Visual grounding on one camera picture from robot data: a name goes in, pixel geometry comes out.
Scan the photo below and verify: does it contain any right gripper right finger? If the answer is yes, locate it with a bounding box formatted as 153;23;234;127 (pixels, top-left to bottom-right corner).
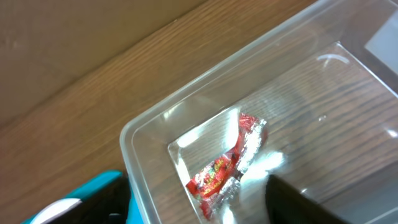
265;174;346;224

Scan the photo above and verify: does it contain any red snack wrapper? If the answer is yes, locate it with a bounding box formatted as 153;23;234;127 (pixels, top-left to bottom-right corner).
185;113;268;221

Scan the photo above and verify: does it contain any clear plastic bin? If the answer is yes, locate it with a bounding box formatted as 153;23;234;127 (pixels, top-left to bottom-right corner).
120;0;397;223

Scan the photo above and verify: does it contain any large white plate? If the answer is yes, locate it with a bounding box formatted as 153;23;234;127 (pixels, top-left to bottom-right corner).
29;198;82;224

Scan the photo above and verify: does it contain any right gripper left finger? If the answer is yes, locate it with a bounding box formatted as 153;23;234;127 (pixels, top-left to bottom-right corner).
49;175;131;224

